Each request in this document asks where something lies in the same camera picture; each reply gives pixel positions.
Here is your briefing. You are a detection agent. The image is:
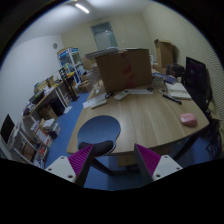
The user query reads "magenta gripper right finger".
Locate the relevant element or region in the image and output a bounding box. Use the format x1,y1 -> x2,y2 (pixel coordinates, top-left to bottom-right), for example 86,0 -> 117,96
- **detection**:
134,144 -> 182,184

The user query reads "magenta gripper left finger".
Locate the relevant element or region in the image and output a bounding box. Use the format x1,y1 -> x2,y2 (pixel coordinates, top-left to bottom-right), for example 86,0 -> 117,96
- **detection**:
46,145 -> 94,187

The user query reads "blue mouse pad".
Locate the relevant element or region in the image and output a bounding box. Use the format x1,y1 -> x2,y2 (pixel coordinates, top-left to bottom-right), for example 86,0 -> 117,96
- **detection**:
77,115 -> 121,156

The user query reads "pink computer mouse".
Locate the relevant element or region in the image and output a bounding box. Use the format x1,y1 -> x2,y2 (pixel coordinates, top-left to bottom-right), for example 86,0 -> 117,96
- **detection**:
180,113 -> 197,127

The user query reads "white low bookshelf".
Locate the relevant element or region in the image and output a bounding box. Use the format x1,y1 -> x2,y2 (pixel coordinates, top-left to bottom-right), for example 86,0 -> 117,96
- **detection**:
12,117 -> 60,168

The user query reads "wooden side desk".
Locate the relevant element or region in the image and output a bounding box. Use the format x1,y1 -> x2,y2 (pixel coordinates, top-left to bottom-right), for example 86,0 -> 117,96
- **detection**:
29,85 -> 68,115

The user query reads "black marker pen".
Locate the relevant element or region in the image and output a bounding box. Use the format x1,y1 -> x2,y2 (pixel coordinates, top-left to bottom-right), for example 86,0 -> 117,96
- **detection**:
162,94 -> 182,105

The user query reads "white paper sheet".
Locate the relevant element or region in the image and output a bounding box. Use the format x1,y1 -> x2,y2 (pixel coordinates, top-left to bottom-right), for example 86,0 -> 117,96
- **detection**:
128,89 -> 153,95

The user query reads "small black monitor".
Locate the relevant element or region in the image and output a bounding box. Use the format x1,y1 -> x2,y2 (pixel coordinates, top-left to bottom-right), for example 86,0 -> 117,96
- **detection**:
0,115 -> 15,143

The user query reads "white remote control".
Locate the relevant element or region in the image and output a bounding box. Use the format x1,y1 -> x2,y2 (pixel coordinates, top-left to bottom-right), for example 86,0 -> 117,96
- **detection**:
114,89 -> 130,101

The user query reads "open white notebook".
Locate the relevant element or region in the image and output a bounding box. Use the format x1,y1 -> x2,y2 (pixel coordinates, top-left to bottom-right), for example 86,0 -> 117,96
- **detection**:
166,83 -> 191,99

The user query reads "black computer monitor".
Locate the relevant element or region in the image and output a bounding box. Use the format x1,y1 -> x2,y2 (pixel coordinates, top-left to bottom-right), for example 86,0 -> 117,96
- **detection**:
184,56 -> 212,105

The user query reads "black stand rack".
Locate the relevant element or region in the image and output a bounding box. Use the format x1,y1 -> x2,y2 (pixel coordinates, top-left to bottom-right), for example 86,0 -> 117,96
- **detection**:
59,68 -> 79,102

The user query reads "large cardboard box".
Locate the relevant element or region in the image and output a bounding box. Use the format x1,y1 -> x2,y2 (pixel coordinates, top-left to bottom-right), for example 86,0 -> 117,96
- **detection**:
96,49 -> 152,93

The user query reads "glass display cabinet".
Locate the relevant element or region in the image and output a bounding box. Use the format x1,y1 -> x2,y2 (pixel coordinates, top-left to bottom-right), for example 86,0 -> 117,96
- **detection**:
57,47 -> 85,84

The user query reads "tall cardboard box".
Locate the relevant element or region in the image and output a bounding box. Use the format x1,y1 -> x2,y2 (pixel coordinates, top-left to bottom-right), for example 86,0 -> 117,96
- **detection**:
154,39 -> 173,68

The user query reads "grey door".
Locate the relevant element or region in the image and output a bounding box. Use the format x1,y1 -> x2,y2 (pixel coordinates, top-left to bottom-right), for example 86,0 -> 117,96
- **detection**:
91,22 -> 117,50

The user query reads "ceiling fluorescent light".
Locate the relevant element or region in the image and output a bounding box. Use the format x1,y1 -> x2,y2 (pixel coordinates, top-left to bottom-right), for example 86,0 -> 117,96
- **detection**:
75,3 -> 89,14

